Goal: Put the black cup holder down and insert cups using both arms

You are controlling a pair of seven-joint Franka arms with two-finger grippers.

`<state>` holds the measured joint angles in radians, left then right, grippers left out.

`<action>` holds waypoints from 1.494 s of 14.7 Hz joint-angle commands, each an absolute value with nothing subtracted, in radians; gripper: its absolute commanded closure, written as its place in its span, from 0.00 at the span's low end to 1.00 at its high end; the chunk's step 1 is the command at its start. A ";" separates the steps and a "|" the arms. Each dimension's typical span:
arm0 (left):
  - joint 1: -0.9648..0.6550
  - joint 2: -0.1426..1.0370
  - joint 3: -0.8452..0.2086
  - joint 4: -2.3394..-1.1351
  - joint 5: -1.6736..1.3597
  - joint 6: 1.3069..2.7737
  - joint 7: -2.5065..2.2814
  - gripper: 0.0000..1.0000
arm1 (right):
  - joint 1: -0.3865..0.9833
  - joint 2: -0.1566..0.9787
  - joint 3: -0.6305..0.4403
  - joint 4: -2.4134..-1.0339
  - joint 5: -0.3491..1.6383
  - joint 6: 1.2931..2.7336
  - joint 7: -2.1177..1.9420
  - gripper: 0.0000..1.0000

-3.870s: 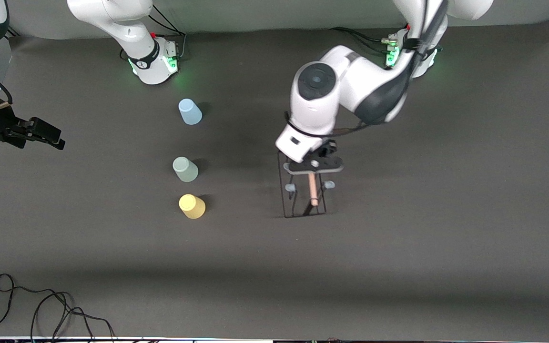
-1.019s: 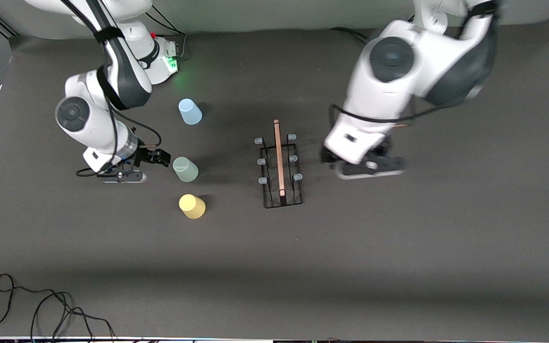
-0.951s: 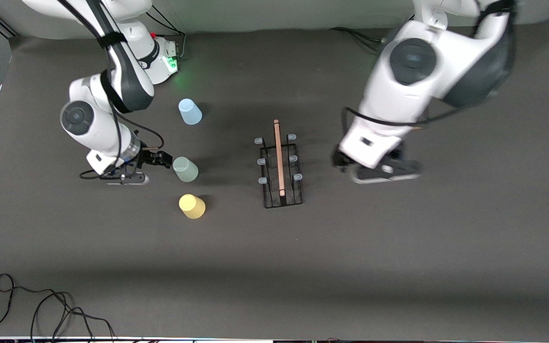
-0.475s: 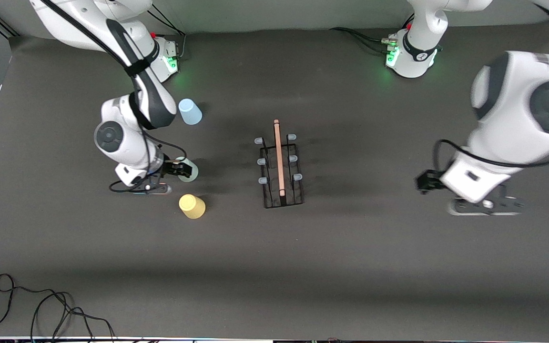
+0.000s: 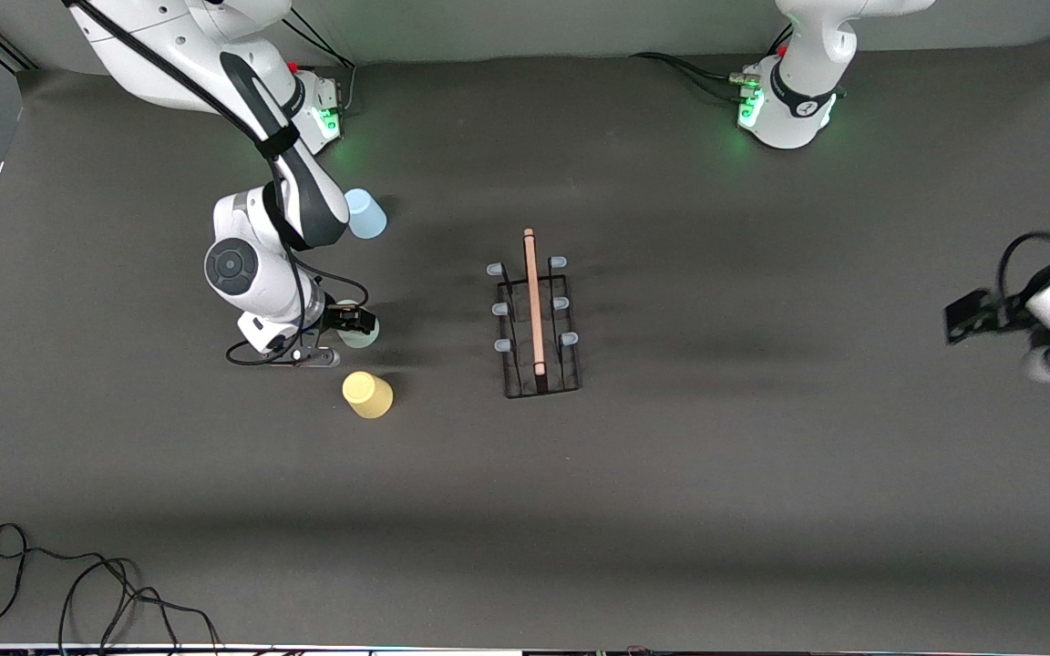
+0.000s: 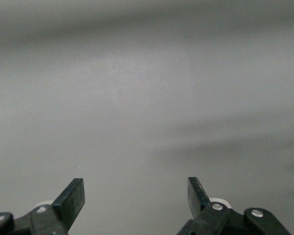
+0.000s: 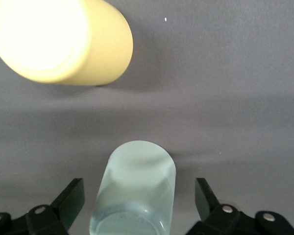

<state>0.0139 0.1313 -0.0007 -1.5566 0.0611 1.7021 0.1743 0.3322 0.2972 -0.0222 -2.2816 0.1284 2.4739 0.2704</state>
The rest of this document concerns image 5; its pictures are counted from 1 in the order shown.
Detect pale green plastic cup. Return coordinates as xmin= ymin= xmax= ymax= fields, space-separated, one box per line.
xmin=338 ymin=314 xmax=381 ymax=350

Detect yellow plastic cup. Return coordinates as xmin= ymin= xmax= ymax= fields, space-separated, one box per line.
xmin=342 ymin=371 xmax=395 ymax=420

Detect black wire cup holder rack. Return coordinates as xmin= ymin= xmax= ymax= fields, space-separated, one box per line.
xmin=486 ymin=228 xmax=583 ymax=400

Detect light blue plastic cup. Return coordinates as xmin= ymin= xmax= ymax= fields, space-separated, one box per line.
xmin=343 ymin=189 xmax=388 ymax=241

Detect dark grey table mat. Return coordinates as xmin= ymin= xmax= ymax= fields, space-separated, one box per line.
xmin=0 ymin=41 xmax=1050 ymax=650

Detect black right arm base cables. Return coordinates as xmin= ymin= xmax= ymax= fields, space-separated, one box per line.
xmin=283 ymin=7 xmax=358 ymax=118

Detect black arm base cables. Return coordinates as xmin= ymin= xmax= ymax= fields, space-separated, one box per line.
xmin=283 ymin=7 xmax=358 ymax=118
xmin=630 ymin=52 xmax=763 ymax=103

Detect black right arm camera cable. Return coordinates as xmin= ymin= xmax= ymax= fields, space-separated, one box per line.
xmin=65 ymin=0 xmax=371 ymax=367

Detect loose black cable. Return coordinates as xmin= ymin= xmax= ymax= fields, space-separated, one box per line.
xmin=58 ymin=558 xmax=221 ymax=654
xmin=0 ymin=523 xmax=139 ymax=646

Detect black left arm base cables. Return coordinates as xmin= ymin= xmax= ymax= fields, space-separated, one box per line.
xmin=630 ymin=52 xmax=763 ymax=103

